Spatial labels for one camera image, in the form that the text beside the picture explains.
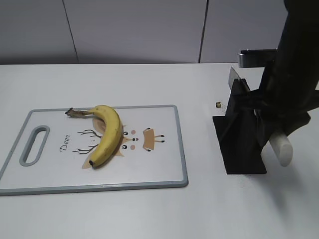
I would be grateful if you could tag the knife with white handle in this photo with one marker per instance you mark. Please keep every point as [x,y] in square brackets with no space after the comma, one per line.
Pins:
[282,147]

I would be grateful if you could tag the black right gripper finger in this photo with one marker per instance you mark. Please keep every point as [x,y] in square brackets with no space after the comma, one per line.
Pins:
[251,100]
[265,125]

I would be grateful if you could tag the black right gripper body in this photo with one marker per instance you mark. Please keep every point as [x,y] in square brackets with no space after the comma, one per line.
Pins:
[290,93]

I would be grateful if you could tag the yellow banana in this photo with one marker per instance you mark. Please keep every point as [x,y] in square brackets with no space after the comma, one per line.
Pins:
[109,141]

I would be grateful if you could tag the black knife stand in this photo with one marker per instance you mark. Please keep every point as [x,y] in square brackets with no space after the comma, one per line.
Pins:
[236,133]

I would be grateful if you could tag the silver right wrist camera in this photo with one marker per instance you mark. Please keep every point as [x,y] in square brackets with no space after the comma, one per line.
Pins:
[255,58]

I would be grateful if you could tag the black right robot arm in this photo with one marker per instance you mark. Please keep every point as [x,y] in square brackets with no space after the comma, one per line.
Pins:
[299,42]

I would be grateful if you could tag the white cutting board grey rim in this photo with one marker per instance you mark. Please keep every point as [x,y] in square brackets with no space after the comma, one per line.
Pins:
[51,153]

